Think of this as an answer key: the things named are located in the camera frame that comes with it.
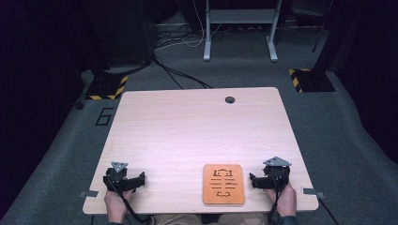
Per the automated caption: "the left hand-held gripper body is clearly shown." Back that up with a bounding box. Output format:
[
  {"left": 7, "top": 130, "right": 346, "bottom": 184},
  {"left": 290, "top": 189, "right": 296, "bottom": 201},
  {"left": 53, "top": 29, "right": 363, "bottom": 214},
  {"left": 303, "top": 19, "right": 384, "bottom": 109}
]
[{"left": 102, "top": 161, "right": 130, "bottom": 192}]

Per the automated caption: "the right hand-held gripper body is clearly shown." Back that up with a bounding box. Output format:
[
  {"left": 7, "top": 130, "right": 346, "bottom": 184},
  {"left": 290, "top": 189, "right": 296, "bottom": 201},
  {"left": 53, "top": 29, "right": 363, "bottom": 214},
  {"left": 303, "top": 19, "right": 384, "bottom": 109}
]
[{"left": 262, "top": 156, "right": 293, "bottom": 191}]

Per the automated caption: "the person's left hand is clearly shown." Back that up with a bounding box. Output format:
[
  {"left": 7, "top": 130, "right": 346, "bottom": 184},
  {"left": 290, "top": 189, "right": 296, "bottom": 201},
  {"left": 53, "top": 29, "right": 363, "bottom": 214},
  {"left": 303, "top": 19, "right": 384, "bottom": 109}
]
[{"left": 104, "top": 187, "right": 135, "bottom": 224}]

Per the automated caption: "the person's right hand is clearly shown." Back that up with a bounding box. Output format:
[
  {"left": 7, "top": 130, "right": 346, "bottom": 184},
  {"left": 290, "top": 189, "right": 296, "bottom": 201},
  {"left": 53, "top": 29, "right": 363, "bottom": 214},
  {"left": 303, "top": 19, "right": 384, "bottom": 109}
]
[{"left": 266, "top": 182, "right": 298, "bottom": 218}]

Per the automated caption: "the grey tape tab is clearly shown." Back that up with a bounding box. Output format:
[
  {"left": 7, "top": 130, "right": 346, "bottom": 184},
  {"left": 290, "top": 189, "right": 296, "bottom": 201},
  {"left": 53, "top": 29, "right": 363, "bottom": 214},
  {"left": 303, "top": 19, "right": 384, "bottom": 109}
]
[
  {"left": 300, "top": 187, "right": 327, "bottom": 200},
  {"left": 78, "top": 189, "right": 100, "bottom": 199}
]

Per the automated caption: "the orange board with black pattern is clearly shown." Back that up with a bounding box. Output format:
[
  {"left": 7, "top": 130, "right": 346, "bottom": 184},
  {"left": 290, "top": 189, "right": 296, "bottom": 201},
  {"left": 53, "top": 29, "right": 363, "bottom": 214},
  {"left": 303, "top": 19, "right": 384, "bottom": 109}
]
[{"left": 202, "top": 163, "right": 246, "bottom": 206}]

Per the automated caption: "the black stand pole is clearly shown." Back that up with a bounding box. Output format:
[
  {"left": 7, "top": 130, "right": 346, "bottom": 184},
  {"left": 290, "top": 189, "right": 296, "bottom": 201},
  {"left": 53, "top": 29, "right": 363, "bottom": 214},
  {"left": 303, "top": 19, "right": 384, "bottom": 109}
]
[{"left": 311, "top": 0, "right": 335, "bottom": 53}]

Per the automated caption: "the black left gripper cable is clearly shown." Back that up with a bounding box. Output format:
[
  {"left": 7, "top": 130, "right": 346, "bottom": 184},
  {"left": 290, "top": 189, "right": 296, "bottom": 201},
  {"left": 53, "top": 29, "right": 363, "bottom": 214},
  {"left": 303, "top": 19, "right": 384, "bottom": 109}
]
[{"left": 105, "top": 174, "right": 152, "bottom": 225}]

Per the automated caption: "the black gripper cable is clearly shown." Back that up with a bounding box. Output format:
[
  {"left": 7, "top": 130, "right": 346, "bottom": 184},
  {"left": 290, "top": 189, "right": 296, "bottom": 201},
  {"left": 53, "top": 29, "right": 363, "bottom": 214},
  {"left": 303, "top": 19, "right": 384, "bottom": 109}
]
[
  {"left": 266, "top": 172, "right": 283, "bottom": 225},
  {"left": 105, "top": 174, "right": 152, "bottom": 225}
]

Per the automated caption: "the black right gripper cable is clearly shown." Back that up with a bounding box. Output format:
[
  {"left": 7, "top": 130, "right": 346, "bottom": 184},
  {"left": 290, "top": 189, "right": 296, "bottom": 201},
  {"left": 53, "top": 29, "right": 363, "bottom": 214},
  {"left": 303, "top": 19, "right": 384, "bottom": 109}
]
[{"left": 266, "top": 172, "right": 283, "bottom": 225}]

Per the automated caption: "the thin black cable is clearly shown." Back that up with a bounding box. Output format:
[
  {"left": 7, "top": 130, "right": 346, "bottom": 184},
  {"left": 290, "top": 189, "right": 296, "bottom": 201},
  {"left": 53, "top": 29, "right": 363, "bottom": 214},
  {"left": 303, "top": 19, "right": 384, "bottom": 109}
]
[{"left": 317, "top": 196, "right": 341, "bottom": 225}]

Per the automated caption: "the black base plate striped edge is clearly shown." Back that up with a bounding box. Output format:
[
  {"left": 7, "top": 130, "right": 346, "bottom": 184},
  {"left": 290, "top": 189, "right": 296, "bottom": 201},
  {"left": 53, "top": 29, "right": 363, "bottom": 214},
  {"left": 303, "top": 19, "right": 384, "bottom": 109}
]
[
  {"left": 287, "top": 67, "right": 337, "bottom": 94},
  {"left": 84, "top": 74, "right": 130, "bottom": 101}
]

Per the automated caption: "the black floor cable bundle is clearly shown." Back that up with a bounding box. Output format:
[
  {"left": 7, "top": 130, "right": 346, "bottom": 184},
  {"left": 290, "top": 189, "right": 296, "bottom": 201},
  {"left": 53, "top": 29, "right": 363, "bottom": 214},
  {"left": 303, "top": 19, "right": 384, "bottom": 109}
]
[{"left": 102, "top": 27, "right": 214, "bottom": 90}]

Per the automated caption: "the white floor cable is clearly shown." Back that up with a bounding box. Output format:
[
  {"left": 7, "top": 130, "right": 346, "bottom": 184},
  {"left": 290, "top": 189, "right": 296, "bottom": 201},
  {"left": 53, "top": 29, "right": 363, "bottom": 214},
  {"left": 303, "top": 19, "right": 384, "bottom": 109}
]
[{"left": 153, "top": 0, "right": 223, "bottom": 52}]

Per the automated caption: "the white metal desk frame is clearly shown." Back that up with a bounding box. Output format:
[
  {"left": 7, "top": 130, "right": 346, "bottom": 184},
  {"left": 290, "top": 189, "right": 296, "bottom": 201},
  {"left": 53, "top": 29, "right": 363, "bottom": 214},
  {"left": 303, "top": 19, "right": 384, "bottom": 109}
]
[{"left": 202, "top": 0, "right": 283, "bottom": 63}]

